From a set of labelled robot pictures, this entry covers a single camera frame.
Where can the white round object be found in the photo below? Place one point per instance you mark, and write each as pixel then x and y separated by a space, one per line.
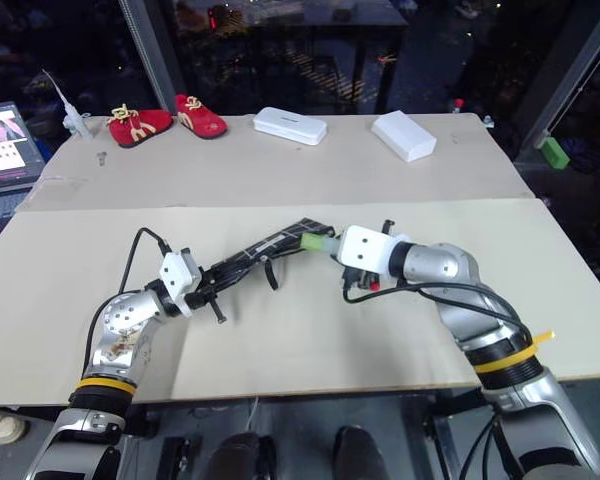
pixel 2 427

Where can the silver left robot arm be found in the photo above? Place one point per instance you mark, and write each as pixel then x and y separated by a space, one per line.
pixel 125 320

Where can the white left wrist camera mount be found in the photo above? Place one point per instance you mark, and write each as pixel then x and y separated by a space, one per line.
pixel 177 272

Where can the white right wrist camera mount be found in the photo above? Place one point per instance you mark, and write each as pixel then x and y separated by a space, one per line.
pixel 367 247

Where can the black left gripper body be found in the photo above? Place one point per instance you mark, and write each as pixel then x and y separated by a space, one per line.
pixel 207 292

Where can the clear plastic syringe tool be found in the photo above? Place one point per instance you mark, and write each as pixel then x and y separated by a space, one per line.
pixel 75 117

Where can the red capped bottle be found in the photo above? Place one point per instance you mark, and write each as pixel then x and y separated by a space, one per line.
pixel 458 105

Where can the metal table clamp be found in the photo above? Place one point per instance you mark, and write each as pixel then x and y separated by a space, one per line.
pixel 488 120

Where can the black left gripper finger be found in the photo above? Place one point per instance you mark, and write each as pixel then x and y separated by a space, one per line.
pixel 237 286
pixel 227 272

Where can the green block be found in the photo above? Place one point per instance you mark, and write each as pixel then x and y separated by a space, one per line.
pixel 555 152

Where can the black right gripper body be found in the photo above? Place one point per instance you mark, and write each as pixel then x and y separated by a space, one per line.
pixel 361 281

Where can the white rectangular box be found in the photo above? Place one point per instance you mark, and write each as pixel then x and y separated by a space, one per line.
pixel 404 135

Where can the red shoe with yellow laces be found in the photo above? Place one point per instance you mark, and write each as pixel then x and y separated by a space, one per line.
pixel 202 120
pixel 140 127

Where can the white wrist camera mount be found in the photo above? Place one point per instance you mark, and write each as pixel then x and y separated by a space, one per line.
pixel 367 247
pixel 177 272

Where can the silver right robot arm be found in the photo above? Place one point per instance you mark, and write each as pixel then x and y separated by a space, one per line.
pixel 480 300

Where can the open laptop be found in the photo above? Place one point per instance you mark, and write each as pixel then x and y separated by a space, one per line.
pixel 2 150

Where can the white rounded case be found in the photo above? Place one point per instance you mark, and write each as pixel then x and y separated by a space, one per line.
pixel 290 126

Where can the small metal clip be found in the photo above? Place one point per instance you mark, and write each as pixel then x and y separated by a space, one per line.
pixel 100 158

